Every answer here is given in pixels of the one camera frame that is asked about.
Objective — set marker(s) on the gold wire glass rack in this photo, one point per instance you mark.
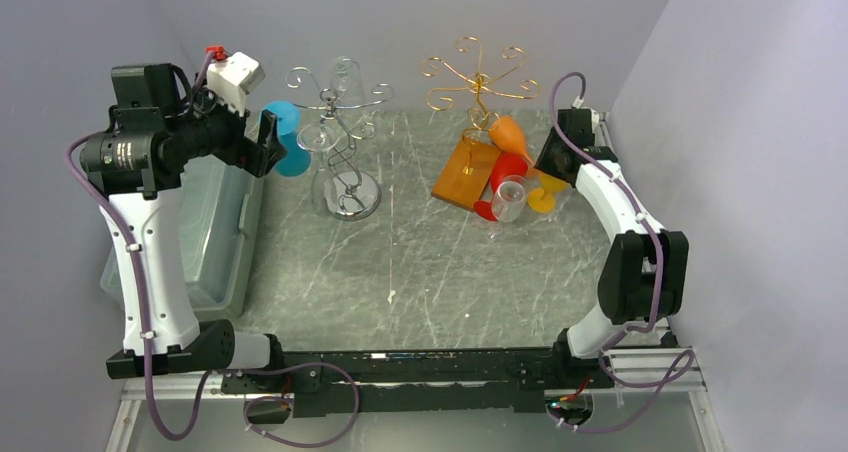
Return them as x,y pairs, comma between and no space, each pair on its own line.
466,174

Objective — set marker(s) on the clear plastic storage box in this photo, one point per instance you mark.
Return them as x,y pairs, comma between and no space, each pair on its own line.
217,228

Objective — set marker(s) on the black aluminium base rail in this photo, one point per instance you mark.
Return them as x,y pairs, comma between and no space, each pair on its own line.
523,379

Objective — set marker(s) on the silver wire glass rack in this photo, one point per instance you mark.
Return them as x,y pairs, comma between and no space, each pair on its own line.
357,193

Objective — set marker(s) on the red plastic wine glass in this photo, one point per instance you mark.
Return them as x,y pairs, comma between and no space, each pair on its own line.
506,164

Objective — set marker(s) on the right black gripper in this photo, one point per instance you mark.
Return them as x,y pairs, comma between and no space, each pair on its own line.
544,162

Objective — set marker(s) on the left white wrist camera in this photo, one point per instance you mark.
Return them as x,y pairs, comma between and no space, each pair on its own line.
232,77

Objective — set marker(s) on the clear patterned wine glass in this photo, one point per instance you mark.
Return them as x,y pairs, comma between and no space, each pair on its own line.
509,199

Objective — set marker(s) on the yellow plastic wine glass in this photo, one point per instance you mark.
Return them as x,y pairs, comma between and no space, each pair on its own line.
542,199

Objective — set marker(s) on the orange plastic wine glass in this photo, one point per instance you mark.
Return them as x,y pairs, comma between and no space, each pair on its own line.
509,137

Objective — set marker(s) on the clear plain wine glass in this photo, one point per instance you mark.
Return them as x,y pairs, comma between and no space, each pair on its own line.
320,139

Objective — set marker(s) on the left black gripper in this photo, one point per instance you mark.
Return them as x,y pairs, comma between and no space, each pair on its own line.
235,153

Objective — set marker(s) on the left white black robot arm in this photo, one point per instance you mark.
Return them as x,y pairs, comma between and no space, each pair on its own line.
160,122

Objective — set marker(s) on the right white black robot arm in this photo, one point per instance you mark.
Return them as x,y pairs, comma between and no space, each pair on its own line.
643,276

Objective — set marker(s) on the blue plastic wine glass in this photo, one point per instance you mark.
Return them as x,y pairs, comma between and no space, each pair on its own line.
297,160

